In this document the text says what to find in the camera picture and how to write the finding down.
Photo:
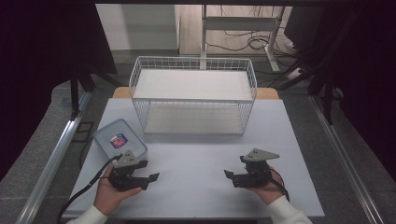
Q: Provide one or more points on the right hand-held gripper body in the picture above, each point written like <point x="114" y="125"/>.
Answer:
<point x="257" y="169"/>

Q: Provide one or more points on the dark curtain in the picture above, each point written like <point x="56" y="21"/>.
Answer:
<point x="364" y="77"/>

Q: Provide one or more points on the white metal desk frame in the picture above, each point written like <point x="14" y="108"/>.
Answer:
<point x="239" y="23"/>

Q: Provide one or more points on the aluminium rail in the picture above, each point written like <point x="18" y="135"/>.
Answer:
<point x="345" y="161"/>
<point x="49" y="168"/>

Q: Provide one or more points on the blue lidded plastic box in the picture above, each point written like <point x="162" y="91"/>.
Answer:
<point x="120" y="140"/>

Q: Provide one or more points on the person's right hand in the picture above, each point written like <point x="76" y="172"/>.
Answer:
<point x="268" y="192"/>

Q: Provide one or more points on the white power strip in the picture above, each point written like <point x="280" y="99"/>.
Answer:
<point x="294" y="73"/>

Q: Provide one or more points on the person's left hand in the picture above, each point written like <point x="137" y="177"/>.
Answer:
<point x="107" y="194"/>

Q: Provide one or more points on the black metal stand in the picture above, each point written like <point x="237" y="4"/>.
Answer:
<point x="74" y="93"/>
<point x="327" y="99"/>

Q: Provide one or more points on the wooden board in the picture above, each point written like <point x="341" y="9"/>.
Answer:
<point x="267" y="93"/>

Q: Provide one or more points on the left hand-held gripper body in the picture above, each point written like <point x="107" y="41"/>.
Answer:
<point x="125" y="161"/>

